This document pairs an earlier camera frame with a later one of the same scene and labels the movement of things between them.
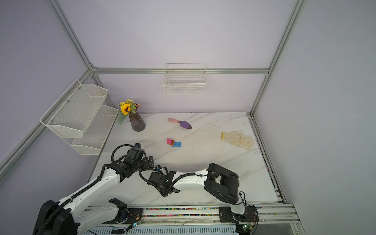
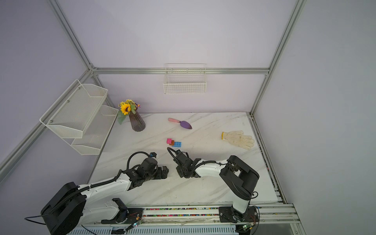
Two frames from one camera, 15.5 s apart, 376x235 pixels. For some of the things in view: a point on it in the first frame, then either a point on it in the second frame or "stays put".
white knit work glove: (237, 138) stays put
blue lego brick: (177, 144) stays put
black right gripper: (162, 190) to (179, 169)
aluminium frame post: (295, 15) stays put
